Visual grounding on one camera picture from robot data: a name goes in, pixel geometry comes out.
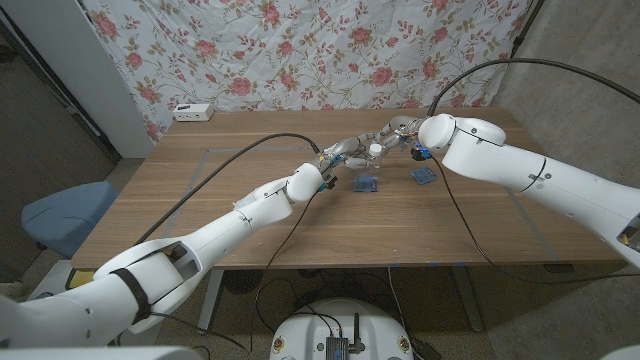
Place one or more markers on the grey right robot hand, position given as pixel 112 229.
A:
pixel 402 129

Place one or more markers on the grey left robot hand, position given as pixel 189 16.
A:
pixel 340 151

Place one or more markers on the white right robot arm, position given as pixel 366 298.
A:
pixel 525 172

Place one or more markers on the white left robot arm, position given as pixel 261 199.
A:
pixel 215 235

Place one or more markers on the blue sugar packet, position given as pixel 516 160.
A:
pixel 365 184
pixel 423 175

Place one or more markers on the floral backdrop cloth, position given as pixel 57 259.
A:
pixel 325 50

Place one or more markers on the white power strip box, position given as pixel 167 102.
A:
pixel 193 112

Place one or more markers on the black backdrop stand pole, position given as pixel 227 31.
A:
pixel 525 25

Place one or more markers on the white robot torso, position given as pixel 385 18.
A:
pixel 305 330

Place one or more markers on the grey table leg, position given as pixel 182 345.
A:
pixel 467 300

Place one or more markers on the black computer box with antenna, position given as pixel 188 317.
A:
pixel 337 347

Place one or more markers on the white table leg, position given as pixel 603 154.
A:
pixel 210 300

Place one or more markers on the blue padded chair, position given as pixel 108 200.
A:
pixel 65 215

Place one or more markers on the yellow and black floor mat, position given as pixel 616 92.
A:
pixel 77 279

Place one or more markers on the white wall panel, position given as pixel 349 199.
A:
pixel 75 60

